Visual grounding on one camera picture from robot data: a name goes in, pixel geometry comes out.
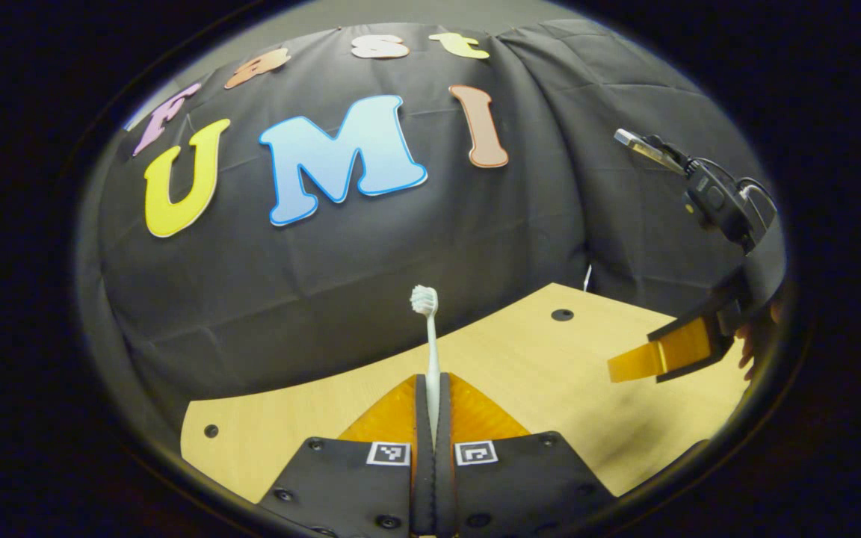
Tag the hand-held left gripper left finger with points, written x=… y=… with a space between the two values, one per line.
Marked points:
x=421 y=463

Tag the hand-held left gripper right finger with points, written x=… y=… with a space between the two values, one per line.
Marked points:
x=445 y=471

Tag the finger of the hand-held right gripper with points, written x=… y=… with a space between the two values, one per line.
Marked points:
x=681 y=347

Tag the white toothbrush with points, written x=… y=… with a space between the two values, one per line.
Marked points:
x=431 y=359

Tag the black backdrop cloth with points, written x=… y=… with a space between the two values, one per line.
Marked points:
x=550 y=187

